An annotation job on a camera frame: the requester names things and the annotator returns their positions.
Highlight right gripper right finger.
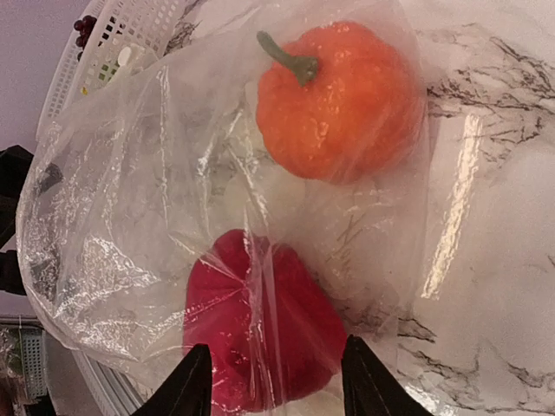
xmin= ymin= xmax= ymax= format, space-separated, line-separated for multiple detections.
xmin=341 ymin=335 xmax=429 ymax=416

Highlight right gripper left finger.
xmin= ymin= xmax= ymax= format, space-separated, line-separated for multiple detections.
xmin=136 ymin=344 xmax=212 ymax=416

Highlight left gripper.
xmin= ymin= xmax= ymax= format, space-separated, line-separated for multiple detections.
xmin=1 ymin=145 xmax=33 ymax=296

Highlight purple fake grapes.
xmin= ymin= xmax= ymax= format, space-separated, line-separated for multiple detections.
xmin=74 ymin=15 xmax=97 ymax=61

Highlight white plastic basket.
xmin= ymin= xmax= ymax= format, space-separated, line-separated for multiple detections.
xmin=36 ymin=0 xmax=195 ymax=133

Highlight clear zip top bag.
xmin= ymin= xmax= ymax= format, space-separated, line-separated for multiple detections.
xmin=15 ymin=0 xmax=439 ymax=416

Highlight orange fake pumpkin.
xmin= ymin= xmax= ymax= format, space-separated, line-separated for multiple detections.
xmin=256 ymin=21 xmax=425 ymax=183

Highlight red fake fruit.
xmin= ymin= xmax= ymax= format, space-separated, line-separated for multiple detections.
xmin=183 ymin=229 xmax=347 ymax=415

